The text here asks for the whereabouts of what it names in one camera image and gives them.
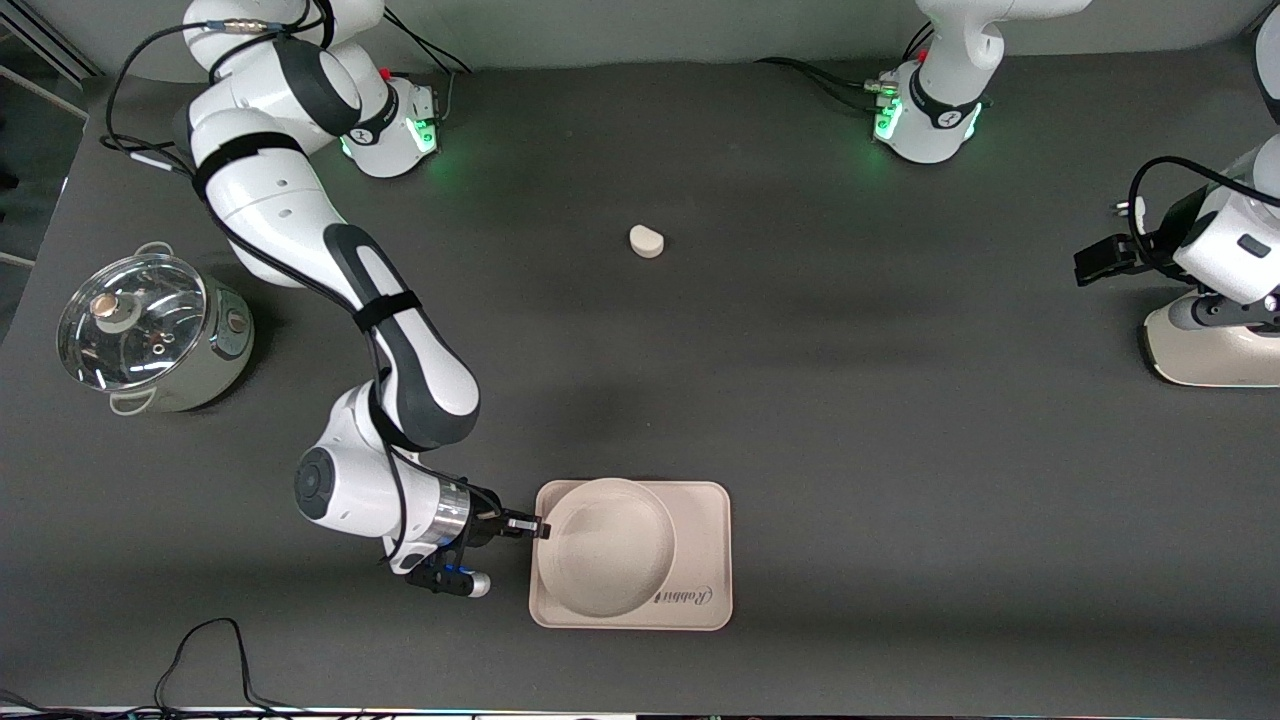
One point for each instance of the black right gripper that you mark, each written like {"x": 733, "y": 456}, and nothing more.
{"x": 484, "y": 516}

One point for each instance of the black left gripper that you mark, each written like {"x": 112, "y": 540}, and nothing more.
{"x": 1178, "y": 229}

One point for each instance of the round beige plate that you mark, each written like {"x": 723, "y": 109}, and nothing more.
{"x": 610, "y": 550}

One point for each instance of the small white steamed bun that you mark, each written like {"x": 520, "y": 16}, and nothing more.
{"x": 647, "y": 242}

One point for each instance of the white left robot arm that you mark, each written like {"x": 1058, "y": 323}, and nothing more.
{"x": 935, "y": 110}

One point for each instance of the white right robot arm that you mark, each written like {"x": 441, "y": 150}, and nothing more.
{"x": 270, "y": 200}

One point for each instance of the beige tray with bear print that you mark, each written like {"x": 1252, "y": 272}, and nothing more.
{"x": 705, "y": 540}

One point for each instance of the cream white toaster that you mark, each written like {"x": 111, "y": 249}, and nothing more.
{"x": 1200, "y": 360}

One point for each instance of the steel pot with glass lid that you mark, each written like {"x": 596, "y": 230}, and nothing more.
{"x": 225, "y": 350}

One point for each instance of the glass pot lid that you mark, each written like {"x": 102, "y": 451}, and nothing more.
{"x": 150, "y": 340}

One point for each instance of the aluminium frame rail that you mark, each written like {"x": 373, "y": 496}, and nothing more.
{"x": 60, "y": 50}

